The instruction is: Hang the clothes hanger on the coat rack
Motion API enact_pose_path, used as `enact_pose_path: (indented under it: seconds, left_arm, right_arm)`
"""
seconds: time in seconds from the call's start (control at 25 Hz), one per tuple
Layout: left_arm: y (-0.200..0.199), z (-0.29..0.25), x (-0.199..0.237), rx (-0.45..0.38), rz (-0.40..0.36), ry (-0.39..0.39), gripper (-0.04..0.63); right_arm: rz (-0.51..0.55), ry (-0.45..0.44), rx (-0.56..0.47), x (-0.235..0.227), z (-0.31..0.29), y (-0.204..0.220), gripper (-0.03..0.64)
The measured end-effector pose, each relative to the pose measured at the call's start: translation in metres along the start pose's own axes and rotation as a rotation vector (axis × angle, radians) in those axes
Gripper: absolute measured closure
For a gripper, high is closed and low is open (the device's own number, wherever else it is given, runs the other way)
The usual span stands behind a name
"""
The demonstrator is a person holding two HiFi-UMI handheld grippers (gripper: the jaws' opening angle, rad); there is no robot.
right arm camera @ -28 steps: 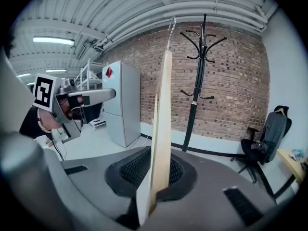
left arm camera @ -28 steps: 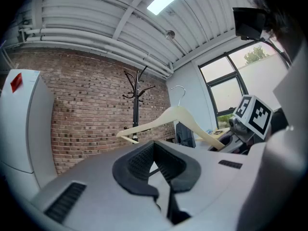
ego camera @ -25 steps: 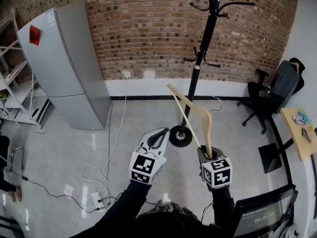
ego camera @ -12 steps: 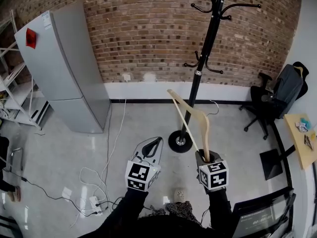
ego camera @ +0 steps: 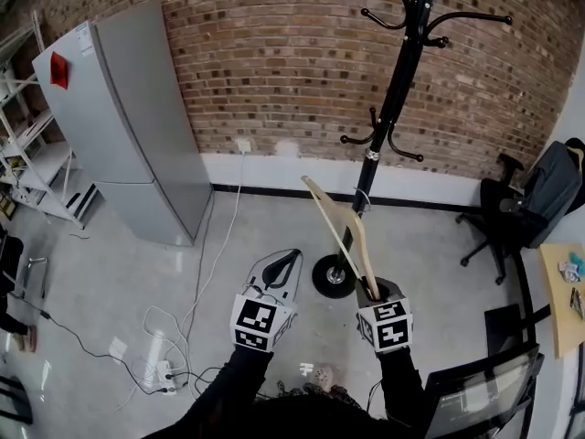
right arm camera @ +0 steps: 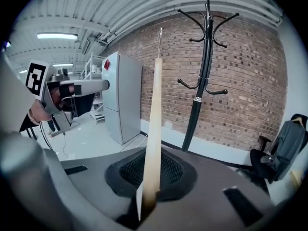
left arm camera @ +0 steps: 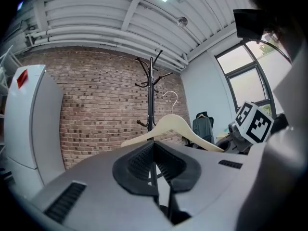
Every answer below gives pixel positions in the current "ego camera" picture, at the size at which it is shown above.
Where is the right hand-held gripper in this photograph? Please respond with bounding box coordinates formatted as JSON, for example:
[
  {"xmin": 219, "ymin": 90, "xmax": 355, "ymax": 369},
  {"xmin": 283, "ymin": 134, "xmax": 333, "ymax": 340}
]
[{"xmin": 355, "ymin": 277, "xmax": 415, "ymax": 353}]

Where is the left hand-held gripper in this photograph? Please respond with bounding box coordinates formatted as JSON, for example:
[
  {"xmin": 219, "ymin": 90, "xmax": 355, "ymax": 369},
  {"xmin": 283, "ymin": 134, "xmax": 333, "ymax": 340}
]
[{"xmin": 229, "ymin": 248, "xmax": 306, "ymax": 353}]

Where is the light wooden clothes hanger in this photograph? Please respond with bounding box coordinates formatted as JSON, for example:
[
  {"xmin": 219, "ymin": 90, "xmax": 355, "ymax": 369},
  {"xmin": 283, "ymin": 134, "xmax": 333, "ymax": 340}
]
[{"xmin": 300, "ymin": 174, "xmax": 381, "ymax": 302}]

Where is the black metal coat rack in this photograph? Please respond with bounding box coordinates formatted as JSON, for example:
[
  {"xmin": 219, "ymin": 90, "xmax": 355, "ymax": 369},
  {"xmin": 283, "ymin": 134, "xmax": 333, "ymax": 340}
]
[{"xmin": 312, "ymin": 0, "xmax": 514, "ymax": 299}]

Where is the person's right forearm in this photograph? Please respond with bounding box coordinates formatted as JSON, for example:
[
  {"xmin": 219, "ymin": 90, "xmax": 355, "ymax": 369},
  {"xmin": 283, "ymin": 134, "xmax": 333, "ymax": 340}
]
[{"xmin": 376, "ymin": 347, "xmax": 436, "ymax": 430}]

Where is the person's left forearm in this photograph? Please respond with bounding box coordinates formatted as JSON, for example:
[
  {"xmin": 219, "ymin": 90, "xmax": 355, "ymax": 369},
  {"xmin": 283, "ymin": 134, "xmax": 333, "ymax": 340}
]
[{"xmin": 154, "ymin": 348, "xmax": 276, "ymax": 439}]

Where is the white metal shelf rack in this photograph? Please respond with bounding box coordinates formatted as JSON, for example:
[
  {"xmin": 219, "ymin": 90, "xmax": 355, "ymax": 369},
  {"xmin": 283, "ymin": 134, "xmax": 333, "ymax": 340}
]
[{"xmin": 0, "ymin": 9, "xmax": 100, "ymax": 230}]

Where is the person's white shoe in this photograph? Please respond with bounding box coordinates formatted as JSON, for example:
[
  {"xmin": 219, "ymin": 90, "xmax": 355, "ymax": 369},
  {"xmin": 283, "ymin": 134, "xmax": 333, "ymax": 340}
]
[{"xmin": 314, "ymin": 365, "xmax": 338, "ymax": 391}]

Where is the person's patterned clothing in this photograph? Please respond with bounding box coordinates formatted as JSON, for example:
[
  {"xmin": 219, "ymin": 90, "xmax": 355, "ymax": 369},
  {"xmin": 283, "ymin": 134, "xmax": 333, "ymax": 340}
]
[{"xmin": 273, "ymin": 379, "xmax": 363, "ymax": 412}]

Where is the black computer monitor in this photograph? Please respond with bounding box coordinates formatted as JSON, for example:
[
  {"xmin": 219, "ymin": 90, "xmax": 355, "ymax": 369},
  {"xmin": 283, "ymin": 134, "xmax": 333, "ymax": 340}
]
[{"xmin": 421, "ymin": 342, "xmax": 546, "ymax": 439}]

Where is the black flat panel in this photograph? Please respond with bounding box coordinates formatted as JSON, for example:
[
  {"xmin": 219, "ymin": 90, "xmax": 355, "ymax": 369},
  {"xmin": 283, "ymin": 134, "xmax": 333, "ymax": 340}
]
[{"xmin": 483, "ymin": 304, "xmax": 526, "ymax": 357}]

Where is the white power strip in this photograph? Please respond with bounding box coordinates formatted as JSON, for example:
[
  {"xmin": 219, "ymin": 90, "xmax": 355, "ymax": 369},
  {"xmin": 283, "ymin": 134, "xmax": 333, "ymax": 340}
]
[{"xmin": 154, "ymin": 359, "xmax": 180, "ymax": 396}]

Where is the black office chair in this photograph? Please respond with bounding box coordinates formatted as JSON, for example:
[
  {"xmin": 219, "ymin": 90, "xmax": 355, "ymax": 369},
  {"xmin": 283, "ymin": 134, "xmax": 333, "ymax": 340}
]
[{"xmin": 455, "ymin": 153, "xmax": 552, "ymax": 287}]

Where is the wooden table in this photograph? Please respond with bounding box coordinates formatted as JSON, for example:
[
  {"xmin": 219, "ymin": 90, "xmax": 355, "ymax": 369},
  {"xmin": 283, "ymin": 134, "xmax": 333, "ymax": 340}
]
[{"xmin": 536, "ymin": 241, "xmax": 585, "ymax": 360}]

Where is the small packets pile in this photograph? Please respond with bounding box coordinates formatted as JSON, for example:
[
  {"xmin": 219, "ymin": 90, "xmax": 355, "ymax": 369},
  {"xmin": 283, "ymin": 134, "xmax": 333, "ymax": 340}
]
[{"xmin": 556, "ymin": 251, "xmax": 585, "ymax": 284}]

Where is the dark grey jacket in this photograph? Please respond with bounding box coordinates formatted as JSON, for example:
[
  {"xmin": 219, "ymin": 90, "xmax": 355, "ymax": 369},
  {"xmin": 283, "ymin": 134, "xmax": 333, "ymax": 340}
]
[{"xmin": 522, "ymin": 140, "xmax": 584, "ymax": 252}]

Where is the grey refrigerator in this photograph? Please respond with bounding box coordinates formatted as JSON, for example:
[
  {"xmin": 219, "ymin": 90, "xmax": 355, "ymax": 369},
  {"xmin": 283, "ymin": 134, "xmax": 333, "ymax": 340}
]
[{"xmin": 31, "ymin": 0, "xmax": 215, "ymax": 248}]

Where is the red sticker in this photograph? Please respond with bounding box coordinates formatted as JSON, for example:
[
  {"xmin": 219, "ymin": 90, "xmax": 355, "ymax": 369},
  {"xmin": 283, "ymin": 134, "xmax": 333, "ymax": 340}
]
[{"xmin": 48, "ymin": 51, "xmax": 70, "ymax": 91}]

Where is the white power cable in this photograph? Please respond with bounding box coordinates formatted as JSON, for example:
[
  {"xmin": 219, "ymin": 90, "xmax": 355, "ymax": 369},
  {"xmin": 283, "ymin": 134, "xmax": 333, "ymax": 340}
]
[{"xmin": 115, "ymin": 151, "xmax": 247, "ymax": 412}]

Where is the white cable tie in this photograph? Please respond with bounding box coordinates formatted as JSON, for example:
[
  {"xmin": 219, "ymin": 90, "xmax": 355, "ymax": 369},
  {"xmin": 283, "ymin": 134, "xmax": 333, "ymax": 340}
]
[{"xmin": 353, "ymin": 187, "xmax": 374, "ymax": 213}]

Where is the black power cable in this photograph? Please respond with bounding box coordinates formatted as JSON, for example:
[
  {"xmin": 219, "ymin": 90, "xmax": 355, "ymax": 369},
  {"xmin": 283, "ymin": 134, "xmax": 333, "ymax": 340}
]
[{"xmin": 7, "ymin": 290, "xmax": 223, "ymax": 395}]

